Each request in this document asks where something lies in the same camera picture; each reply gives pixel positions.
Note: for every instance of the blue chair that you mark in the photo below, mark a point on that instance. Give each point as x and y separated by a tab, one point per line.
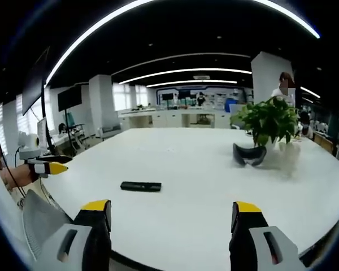
230	104

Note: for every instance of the long white counter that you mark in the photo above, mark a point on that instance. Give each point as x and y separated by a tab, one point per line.
169	117

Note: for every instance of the straight ceiling light strip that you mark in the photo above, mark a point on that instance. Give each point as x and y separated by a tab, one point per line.
186	72
192	82

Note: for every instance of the black headset goggles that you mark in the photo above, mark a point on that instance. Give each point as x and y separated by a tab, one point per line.
250	158

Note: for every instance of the green potted plant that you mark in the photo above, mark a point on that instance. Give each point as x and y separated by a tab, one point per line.
267	120

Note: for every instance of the large dark monitor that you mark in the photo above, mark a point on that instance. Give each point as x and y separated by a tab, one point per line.
34	84

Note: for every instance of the black screen on stand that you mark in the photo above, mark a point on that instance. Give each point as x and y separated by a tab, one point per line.
69	97

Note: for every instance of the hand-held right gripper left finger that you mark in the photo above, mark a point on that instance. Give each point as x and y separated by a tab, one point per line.
84	242

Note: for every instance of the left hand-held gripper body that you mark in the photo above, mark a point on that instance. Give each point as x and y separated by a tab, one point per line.
28	146

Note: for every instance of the curved ceiling light strip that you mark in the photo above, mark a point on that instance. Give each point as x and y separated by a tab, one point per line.
82	38

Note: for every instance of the grey mesh office chair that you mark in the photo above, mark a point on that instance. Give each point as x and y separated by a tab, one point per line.
41	223

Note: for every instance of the black remote control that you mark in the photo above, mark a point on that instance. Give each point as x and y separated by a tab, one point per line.
140	186

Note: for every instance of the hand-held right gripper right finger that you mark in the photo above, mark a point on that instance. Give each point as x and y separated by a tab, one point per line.
251	242

